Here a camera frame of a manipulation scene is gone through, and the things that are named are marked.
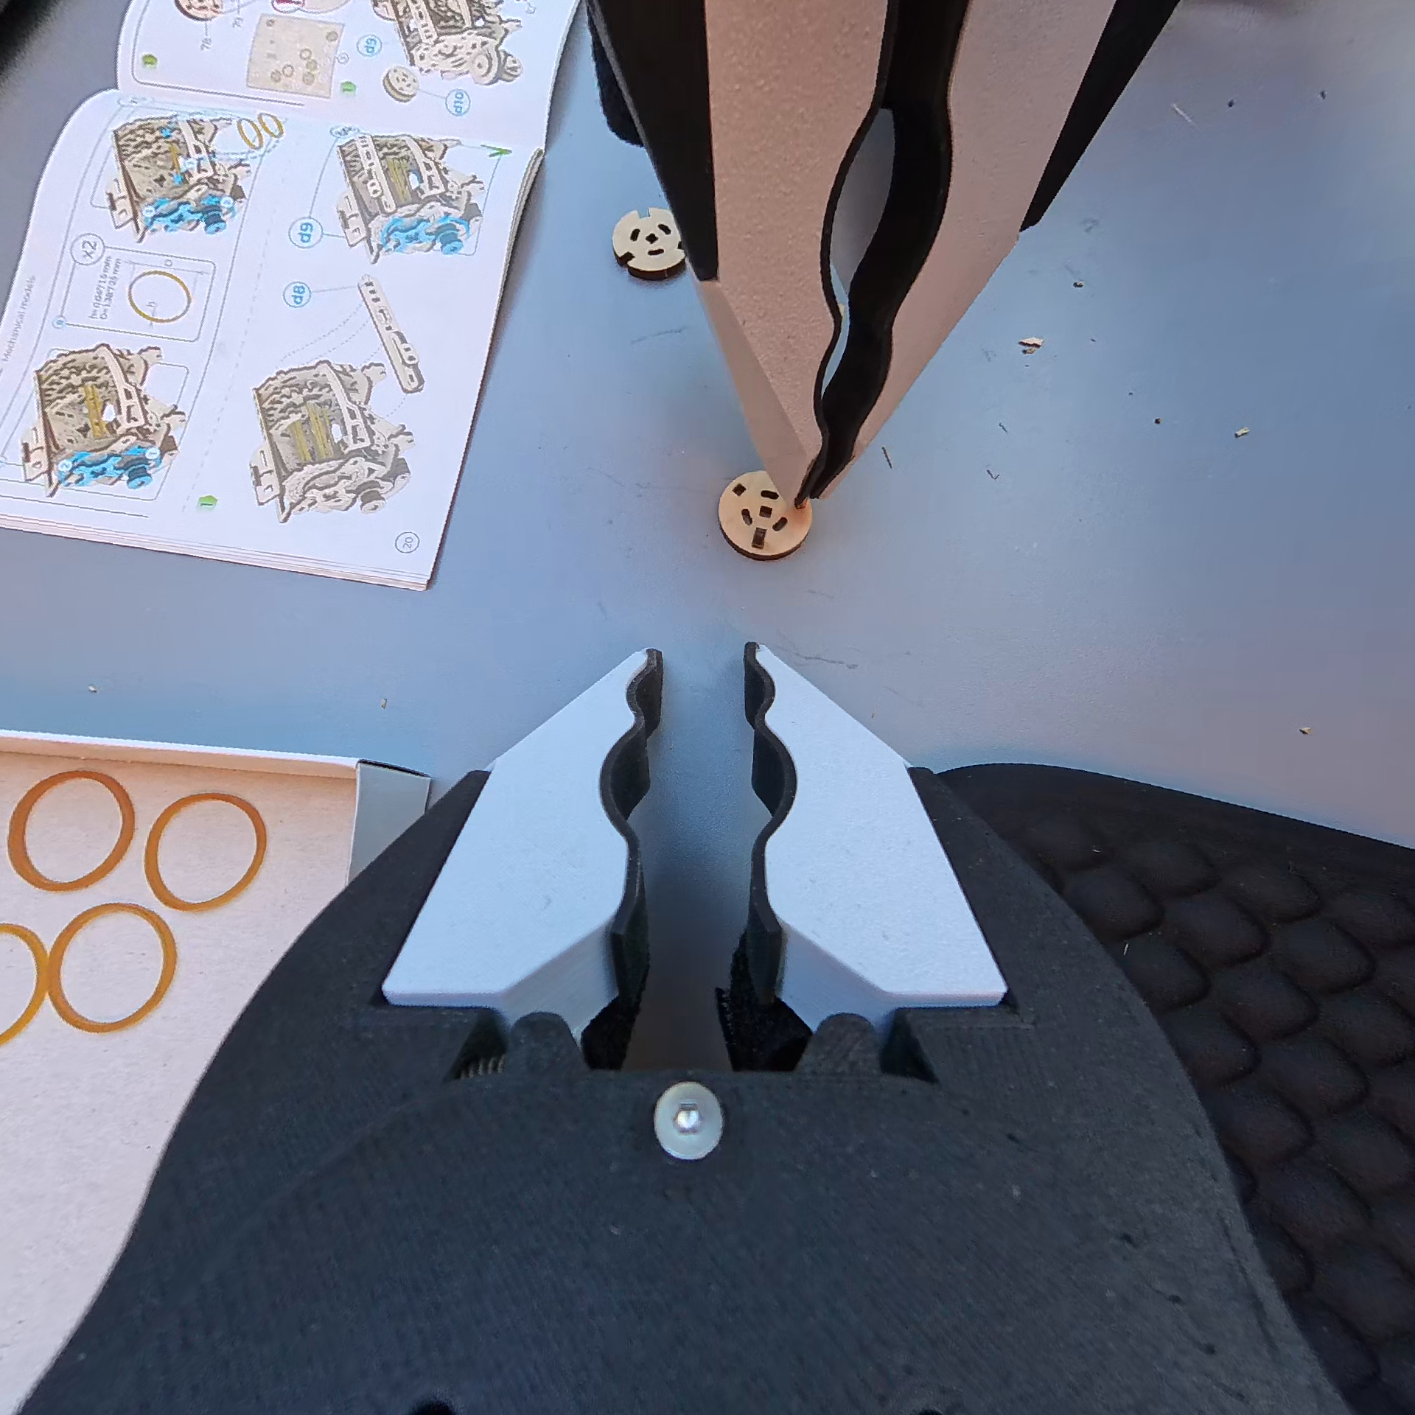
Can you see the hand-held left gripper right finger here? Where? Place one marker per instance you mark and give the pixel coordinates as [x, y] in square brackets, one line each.
[873, 885]

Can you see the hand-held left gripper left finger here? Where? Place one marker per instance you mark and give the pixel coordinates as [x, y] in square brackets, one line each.
[520, 885]

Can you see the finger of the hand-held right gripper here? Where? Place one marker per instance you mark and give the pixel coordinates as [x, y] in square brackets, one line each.
[764, 221]
[984, 166]

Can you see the round wooden disc with pegs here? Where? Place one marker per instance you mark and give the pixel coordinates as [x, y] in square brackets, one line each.
[764, 516]

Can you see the grey desk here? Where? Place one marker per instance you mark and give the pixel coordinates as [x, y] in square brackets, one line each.
[1161, 553]

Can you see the notched round wooden disc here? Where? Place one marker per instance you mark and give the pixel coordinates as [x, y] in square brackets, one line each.
[651, 243]

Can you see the black padded mat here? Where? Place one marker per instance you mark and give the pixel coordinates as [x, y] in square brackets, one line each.
[1271, 994]

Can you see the scattered yellow rubber bands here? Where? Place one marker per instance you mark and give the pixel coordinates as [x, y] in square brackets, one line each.
[73, 885]

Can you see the white instruction booklet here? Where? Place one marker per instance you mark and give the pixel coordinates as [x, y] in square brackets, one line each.
[277, 332]

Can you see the white cardboard box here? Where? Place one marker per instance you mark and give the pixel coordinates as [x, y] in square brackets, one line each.
[110, 1106]

